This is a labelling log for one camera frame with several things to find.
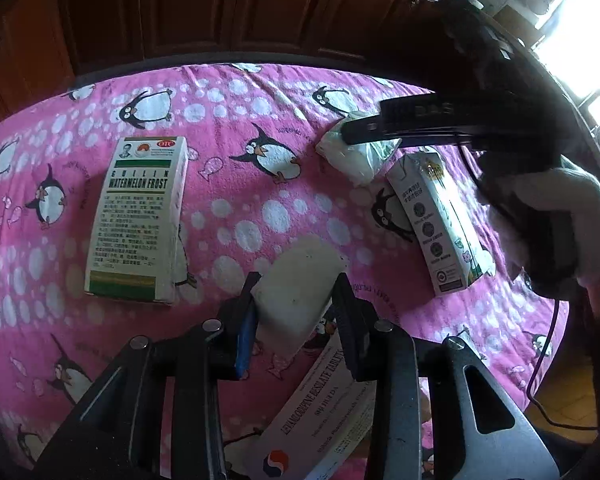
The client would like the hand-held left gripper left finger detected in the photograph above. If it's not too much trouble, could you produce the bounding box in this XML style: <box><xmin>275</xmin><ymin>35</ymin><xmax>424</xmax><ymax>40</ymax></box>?
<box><xmin>40</xmin><ymin>271</ymin><xmax>263</xmax><ymax>480</ymax></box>

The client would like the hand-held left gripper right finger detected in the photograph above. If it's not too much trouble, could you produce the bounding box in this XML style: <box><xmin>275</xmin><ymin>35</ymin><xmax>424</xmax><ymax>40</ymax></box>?
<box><xmin>331</xmin><ymin>272</ymin><xmax>561</xmax><ymax>480</ymax></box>

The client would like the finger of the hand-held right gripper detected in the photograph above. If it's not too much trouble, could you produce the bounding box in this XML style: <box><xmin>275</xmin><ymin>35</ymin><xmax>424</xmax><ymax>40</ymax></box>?
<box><xmin>341</xmin><ymin>112</ymin><xmax>483</xmax><ymax>151</ymax></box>

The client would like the white plastic bag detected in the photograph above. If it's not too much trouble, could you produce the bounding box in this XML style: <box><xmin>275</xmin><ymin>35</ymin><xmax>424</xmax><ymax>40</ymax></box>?
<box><xmin>315</xmin><ymin>110</ymin><xmax>403</xmax><ymax>186</ymax></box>

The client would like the white foam block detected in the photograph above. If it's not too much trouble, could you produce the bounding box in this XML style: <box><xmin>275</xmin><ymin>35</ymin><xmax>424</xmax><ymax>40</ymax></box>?
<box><xmin>254</xmin><ymin>237</ymin><xmax>348</xmax><ymax>358</ymax></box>

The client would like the white box red blue logo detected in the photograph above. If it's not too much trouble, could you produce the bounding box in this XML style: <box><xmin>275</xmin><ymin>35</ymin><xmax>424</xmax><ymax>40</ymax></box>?
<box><xmin>242</xmin><ymin>330</ymin><xmax>381</xmax><ymax>480</ymax></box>

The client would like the white milk carton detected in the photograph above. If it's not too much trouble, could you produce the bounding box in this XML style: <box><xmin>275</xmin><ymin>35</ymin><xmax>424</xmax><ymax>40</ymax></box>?
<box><xmin>386</xmin><ymin>147</ymin><xmax>496</xmax><ymax>297</ymax></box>

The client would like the green white medicine box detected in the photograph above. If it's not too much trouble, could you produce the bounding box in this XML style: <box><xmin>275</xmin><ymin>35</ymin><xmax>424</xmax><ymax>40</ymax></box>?
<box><xmin>84</xmin><ymin>136</ymin><xmax>190</xmax><ymax>307</ymax></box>

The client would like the person's right forearm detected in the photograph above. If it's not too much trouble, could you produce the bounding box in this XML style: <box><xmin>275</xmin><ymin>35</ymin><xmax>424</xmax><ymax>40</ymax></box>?
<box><xmin>495</xmin><ymin>166</ymin><xmax>600</xmax><ymax>286</ymax></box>

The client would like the window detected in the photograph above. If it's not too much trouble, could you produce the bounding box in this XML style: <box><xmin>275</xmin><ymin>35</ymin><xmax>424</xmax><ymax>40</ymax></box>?
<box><xmin>532</xmin><ymin>0</ymin><xmax>600</xmax><ymax>171</ymax></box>

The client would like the pink penguin print blanket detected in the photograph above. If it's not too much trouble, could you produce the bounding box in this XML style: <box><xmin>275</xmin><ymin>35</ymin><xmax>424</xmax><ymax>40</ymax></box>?
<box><xmin>0</xmin><ymin>62</ymin><xmax>573</xmax><ymax>480</ymax></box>

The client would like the black cable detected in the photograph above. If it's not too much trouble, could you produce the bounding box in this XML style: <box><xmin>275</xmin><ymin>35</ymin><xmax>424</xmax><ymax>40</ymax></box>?
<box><xmin>526</xmin><ymin>290</ymin><xmax>600</xmax><ymax>431</ymax></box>

